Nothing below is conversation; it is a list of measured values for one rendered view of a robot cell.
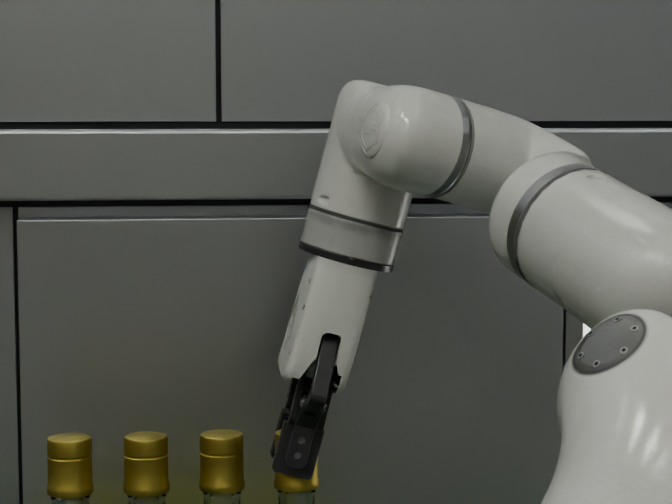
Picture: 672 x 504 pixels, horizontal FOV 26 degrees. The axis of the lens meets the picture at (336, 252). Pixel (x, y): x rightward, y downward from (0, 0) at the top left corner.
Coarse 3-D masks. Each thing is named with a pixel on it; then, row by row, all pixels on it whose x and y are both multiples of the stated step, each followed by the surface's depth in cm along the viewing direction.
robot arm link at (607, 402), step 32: (608, 320) 74; (640, 320) 72; (576, 352) 74; (608, 352) 72; (640, 352) 71; (576, 384) 72; (608, 384) 70; (640, 384) 69; (576, 416) 71; (608, 416) 69; (640, 416) 68; (576, 448) 70; (608, 448) 68; (640, 448) 67; (576, 480) 69; (608, 480) 67; (640, 480) 67
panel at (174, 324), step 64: (64, 256) 122; (128, 256) 123; (192, 256) 123; (256, 256) 124; (448, 256) 126; (64, 320) 123; (128, 320) 123; (192, 320) 124; (256, 320) 124; (384, 320) 126; (448, 320) 126; (512, 320) 127; (576, 320) 127; (64, 384) 123; (128, 384) 124; (192, 384) 124; (256, 384) 125; (384, 384) 126; (448, 384) 127; (512, 384) 127; (192, 448) 125; (256, 448) 126; (320, 448) 126; (384, 448) 127; (448, 448) 127; (512, 448) 128
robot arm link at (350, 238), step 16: (304, 224) 112; (320, 224) 110; (336, 224) 109; (352, 224) 109; (368, 224) 109; (304, 240) 111; (320, 240) 109; (336, 240) 109; (352, 240) 109; (368, 240) 109; (384, 240) 110; (400, 240) 112; (352, 256) 109; (368, 256) 109; (384, 256) 110
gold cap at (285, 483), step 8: (280, 432) 113; (280, 480) 113; (288, 480) 112; (296, 480) 112; (304, 480) 112; (312, 480) 113; (280, 488) 113; (288, 488) 112; (296, 488) 112; (304, 488) 112; (312, 488) 113
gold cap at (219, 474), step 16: (208, 432) 113; (224, 432) 113; (240, 432) 113; (208, 448) 112; (224, 448) 112; (240, 448) 112; (208, 464) 112; (224, 464) 112; (240, 464) 113; (208, 480) 112; (224, 480) 112; (240, 480) 113
